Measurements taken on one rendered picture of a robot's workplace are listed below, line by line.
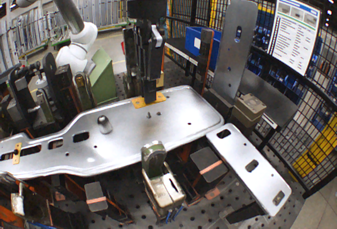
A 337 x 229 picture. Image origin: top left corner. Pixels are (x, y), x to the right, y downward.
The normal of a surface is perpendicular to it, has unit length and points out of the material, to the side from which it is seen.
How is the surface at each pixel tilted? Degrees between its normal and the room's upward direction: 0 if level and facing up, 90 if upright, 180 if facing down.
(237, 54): 90
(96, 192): 0
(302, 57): 90
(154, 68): 99
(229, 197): 0
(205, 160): 0
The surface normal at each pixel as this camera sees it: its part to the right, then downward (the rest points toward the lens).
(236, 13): -0.89, 0.26
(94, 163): 0.04, -0.78
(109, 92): 0.56, 0.54
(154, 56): 0.44, 0.70
